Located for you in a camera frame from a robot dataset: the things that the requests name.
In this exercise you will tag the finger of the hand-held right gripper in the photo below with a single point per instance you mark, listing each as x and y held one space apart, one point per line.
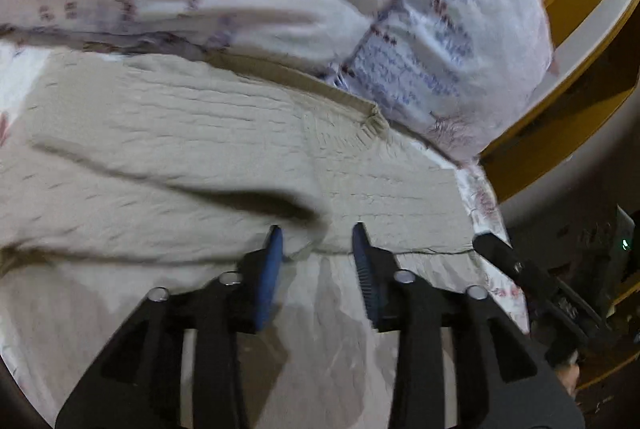
510 265

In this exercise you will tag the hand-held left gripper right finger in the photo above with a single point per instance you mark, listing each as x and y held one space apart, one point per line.
364 276

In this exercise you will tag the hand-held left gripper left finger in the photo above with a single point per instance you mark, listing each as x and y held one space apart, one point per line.
269 276

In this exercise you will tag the beige knit sweater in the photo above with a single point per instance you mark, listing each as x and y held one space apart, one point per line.
200 149

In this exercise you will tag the dark device with green light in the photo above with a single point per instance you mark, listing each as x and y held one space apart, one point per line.
607 249

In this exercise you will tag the white floral bed sheet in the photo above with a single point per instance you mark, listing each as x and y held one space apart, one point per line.
320 359

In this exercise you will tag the yellow wooden furniture frame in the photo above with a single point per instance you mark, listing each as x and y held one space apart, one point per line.
555 144

